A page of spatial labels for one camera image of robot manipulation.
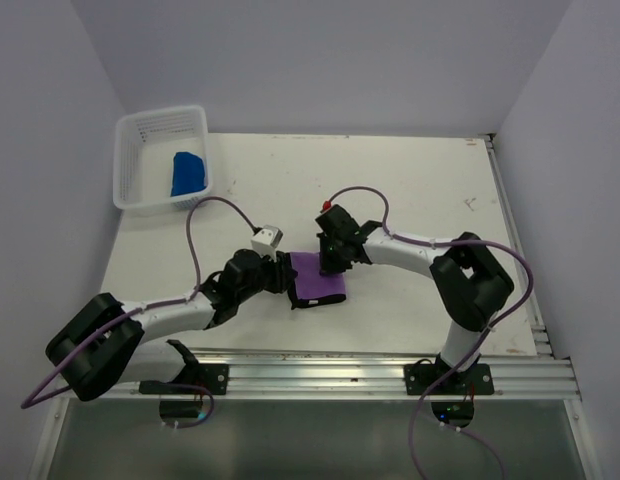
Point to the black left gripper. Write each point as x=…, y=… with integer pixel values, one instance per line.
x=282, y=273

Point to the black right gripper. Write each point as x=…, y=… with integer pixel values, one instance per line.
x=327, y=265

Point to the purple towel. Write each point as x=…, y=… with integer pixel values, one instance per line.
x=310, y=288

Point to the blue towel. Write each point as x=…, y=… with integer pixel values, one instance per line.
x=189, y=174

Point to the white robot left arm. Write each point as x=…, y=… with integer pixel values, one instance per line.
x=94, y=349

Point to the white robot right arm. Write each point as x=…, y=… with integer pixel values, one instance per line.
x=472, y=284

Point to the white plastic basket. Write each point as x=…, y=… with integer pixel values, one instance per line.
x=145, y=144

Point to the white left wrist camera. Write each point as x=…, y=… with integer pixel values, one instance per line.
x=266, y=240

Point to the aluminium mounting rail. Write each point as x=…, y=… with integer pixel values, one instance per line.
x=271, y=375

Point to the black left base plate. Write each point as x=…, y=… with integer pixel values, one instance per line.
x=193, y=379

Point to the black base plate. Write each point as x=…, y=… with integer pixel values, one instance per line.
x=477, y=380
x=193, y=379

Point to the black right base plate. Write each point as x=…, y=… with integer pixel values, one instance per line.
x=477, y=380

